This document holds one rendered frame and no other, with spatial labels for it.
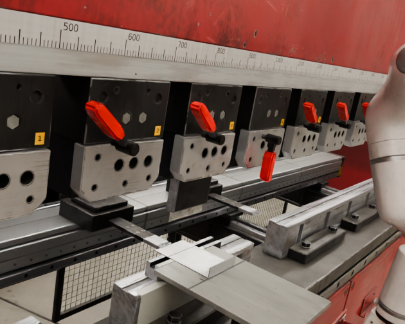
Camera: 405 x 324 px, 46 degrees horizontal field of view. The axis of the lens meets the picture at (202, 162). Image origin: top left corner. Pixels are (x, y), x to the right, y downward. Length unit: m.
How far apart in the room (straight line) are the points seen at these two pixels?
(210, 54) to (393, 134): 0.49
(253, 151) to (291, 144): 0.17
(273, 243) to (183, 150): 0.61
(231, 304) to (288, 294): 0.12
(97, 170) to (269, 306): 0.37
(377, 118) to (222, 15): 0.47
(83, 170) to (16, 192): 0.09
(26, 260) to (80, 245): 0.13
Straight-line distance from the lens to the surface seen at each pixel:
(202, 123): 0.73
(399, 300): 1.10
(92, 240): 1.10
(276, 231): 1.30
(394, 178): 1.08
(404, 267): 1.08
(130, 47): 0.64
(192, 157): 0.78
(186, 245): 0.96
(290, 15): 0.98
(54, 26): 0.56
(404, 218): 1.09
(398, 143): 1.09
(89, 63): 0.59
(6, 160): 0.55
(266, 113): 0.96
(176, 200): 0.85
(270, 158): 0.95
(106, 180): 0.65
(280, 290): 0.88
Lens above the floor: 1.40
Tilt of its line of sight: 14 degrees down
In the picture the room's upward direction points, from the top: 10 degrees clockwise
